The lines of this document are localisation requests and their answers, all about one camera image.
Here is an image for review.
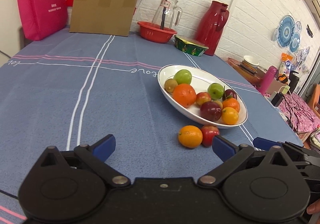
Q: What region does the large dark red plum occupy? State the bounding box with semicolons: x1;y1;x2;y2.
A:
200;101;223;122

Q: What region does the white plate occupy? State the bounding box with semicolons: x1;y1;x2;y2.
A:
157;64;248;129

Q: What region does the red green apple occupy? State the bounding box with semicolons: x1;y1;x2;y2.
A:
195;92;212;107

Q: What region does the beige carton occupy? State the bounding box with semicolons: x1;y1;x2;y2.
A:
265;79;288;95

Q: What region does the red thermos jug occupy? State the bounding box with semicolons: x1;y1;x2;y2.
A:
194;1;230;56

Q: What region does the glass jug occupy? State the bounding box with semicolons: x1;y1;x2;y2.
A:
152;0;183;30

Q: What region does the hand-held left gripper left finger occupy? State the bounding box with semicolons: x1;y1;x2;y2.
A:
37;134;131;188

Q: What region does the red plastic basket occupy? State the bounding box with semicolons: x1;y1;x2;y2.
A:
137;21;177;44

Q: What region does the small red apple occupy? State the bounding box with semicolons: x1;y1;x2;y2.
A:
201;125;220;147

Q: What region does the yellow orange citrus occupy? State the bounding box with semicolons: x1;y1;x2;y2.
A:
178;125;203;149
221;107;239;125

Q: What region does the small dark red plum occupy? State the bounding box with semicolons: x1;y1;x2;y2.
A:
222;89;237;101

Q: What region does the white cup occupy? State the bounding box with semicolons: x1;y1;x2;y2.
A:
243;55;260;68

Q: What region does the wooden chair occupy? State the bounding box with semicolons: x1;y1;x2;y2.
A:
309;84;320;112

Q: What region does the brown kiwi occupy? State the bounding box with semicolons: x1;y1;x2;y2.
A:
164;78;178;94

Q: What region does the black cable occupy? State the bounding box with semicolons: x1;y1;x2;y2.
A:
0;190;20;199

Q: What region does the small orange tangerine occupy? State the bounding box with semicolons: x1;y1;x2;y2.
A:
222;98;240;113

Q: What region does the black straw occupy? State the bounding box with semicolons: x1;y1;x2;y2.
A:
161;0;169;29

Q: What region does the large green fruit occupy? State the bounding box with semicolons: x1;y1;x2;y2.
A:
173;69;192;85

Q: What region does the person's right hand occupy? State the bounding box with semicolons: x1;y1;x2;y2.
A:
307;200;320;215

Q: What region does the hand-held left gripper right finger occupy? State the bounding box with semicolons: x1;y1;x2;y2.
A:
197;135;297;188

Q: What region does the large orange tangerine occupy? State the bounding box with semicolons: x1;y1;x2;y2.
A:
172;83;197;108

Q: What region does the large blue paper fan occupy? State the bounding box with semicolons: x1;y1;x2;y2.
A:
277;15;295;47

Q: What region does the cardboard box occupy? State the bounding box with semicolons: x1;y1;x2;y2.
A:
69;0;142;37

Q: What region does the green paper bowl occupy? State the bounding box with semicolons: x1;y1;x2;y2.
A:
174;35;209;57

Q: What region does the orange snack packet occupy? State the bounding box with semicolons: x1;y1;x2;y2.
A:
280;53;293;75

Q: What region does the pink water bottle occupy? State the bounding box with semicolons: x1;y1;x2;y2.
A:
259;65;278;95

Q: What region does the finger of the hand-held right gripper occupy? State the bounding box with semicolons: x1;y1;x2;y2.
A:
253;137;282;152

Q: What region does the pink tote bag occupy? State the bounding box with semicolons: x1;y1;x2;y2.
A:
15;0;68;41

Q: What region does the black charger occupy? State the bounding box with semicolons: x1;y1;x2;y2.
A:
271;92;284;107

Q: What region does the small green round fruit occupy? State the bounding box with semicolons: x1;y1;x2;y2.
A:
207;83;225;100

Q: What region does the blue striped tablecloth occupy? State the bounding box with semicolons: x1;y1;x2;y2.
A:
0;27;310;224

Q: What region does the pink patterned cloth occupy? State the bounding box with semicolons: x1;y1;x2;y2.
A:
277;93;320;140

